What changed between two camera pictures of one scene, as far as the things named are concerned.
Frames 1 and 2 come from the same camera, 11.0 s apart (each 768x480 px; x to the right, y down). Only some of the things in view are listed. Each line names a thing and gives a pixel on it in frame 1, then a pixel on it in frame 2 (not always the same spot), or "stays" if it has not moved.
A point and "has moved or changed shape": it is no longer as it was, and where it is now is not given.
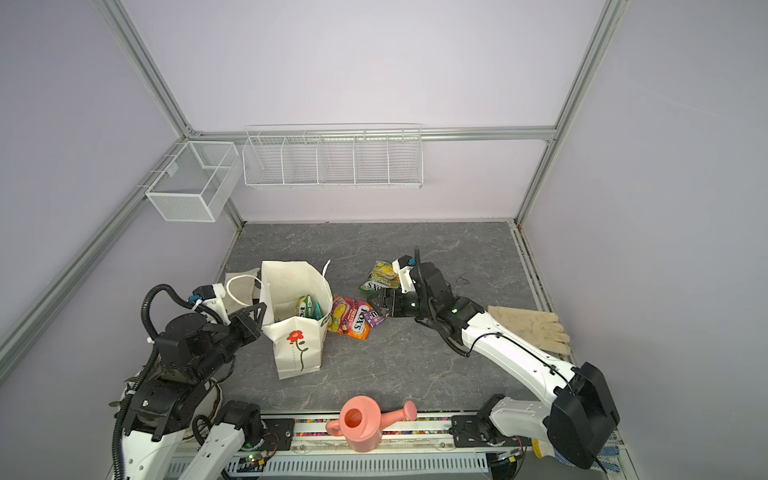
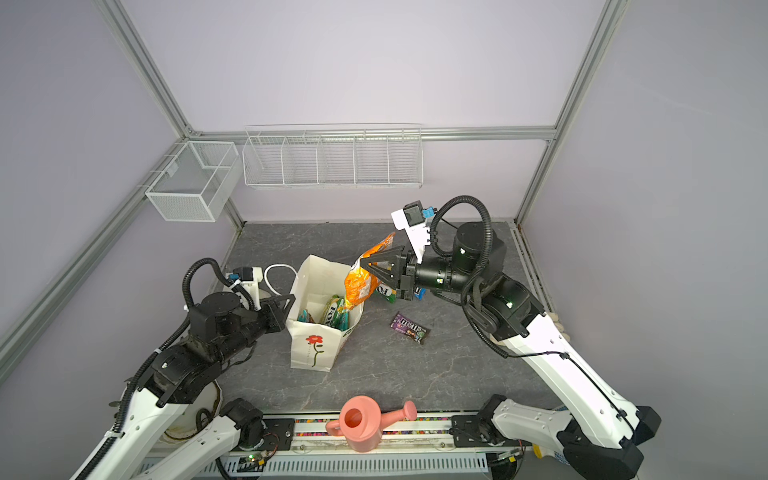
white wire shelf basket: (383, 156) stays
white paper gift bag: (299, 304) has moved or changed shape
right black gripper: (390, 295) → (404, 282)
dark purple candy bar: (373, 317) → (410, 328)
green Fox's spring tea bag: (305, 306) → (335, 315)
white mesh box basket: (196, 183) stays
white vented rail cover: (350, 464) stays
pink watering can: (361, 424) stays
